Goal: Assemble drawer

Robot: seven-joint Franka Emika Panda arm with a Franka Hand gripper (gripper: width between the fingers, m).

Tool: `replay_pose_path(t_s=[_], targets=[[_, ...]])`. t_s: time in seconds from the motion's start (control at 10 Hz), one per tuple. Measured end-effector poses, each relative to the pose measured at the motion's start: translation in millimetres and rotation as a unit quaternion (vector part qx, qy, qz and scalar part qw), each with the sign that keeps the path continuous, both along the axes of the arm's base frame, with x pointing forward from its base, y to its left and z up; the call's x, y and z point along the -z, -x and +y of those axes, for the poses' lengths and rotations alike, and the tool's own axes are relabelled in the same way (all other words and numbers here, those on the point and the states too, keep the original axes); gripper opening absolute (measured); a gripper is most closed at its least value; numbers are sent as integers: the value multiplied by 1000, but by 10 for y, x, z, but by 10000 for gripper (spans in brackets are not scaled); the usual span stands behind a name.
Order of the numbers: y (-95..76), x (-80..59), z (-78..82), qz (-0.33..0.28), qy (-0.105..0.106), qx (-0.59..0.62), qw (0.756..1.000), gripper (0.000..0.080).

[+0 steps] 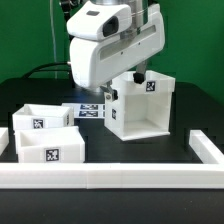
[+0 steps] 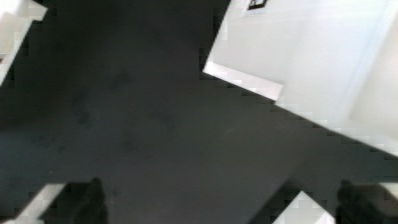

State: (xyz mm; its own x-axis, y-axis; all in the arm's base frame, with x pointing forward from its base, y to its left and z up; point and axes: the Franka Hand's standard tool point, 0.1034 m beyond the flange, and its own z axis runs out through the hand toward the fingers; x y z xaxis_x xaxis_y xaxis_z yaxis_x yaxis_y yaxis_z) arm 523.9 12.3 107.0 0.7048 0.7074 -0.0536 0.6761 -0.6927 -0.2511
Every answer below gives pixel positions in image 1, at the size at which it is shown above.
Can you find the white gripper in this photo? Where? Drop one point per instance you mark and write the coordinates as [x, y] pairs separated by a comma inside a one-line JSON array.
[[94, 63]]

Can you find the white drawer cabinet box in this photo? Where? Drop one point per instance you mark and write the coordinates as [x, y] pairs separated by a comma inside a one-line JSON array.
[[141, 110]]

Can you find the white front drawer tray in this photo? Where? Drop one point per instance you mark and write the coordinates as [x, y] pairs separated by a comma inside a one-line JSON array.
[[53, 145]]

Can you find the white drawer tray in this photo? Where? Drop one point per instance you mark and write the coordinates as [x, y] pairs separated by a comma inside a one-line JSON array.
[[34, 116], [53, 145]]

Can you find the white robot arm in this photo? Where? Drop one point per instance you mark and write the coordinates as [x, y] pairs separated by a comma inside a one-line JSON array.
[[112, 36]]

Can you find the white rear drawer tray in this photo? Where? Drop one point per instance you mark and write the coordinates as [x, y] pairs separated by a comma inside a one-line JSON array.
[[34, 116]]

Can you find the white marker base plate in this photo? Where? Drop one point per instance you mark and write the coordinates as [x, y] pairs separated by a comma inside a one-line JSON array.
[[87, 110]]

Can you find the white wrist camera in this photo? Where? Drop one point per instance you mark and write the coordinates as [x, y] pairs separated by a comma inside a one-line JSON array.
[[98, 22]]

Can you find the black camera stand pole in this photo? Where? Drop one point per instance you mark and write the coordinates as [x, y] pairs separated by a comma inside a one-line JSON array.
[[68, 5]]

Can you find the white front border rail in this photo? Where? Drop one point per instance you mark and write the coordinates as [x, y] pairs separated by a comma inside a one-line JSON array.
[[101, 176]]

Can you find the white left border rail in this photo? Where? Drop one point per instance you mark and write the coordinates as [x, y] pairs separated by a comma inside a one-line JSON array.
[[4, 139]]

